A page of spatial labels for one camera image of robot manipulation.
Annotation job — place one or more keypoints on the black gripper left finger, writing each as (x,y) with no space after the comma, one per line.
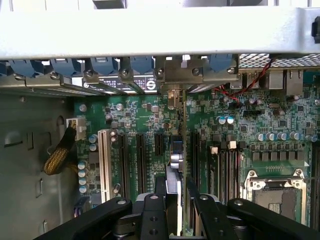
(152,217)

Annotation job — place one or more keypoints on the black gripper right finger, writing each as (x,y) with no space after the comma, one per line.
(212,220)

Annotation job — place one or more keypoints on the black RAM slot bank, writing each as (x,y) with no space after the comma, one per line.
(225,170)

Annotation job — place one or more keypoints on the long black expansion slot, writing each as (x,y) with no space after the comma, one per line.
(123,162)
(141,162)
(195,160)

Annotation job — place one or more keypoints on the metal CPU socket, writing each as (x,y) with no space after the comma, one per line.
(275,200)

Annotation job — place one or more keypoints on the white PCI expansion slot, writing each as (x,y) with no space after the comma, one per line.
(104,162)

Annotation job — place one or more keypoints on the short black expansion slot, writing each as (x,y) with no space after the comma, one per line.
(159,143)

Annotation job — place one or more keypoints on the green motherboard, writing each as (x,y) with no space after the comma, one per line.
(150,120)

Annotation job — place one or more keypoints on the white power connector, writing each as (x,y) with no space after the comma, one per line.
(80,127)

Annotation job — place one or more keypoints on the black printed label plate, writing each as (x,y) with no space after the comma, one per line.
(143,85)

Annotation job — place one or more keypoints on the metal slot cover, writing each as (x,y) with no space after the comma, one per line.
(220,76)
(91,76)
(126,75)

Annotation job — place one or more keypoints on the silver USB port block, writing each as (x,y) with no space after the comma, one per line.
(250,80)

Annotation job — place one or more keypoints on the blue slot retention clip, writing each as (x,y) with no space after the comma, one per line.
(141,65)
(222,62)
(67,67)
(40,68)
(103,66)

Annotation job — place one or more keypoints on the silver ethernet port block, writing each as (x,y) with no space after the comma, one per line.
(294,81)

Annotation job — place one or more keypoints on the grey metal PC case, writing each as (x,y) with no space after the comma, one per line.
(150,30)

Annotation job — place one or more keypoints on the black plastic case clip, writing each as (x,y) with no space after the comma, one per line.
(316,32)

